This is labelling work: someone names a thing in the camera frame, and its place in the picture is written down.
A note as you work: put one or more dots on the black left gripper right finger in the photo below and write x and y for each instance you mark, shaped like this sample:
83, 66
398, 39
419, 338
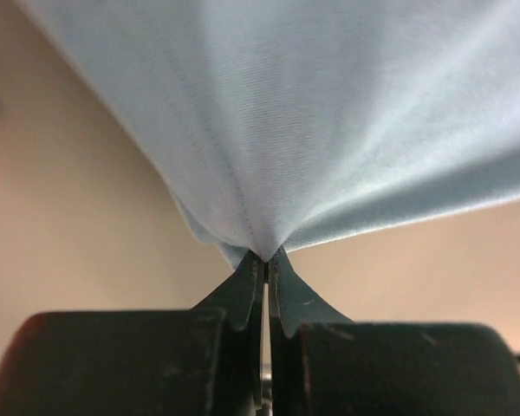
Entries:
326, 364

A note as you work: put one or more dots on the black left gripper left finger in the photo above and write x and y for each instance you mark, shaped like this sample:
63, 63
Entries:
206, 360

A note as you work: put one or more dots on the light blue t shirt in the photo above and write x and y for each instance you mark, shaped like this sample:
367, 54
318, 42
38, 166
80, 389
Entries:
285, 124

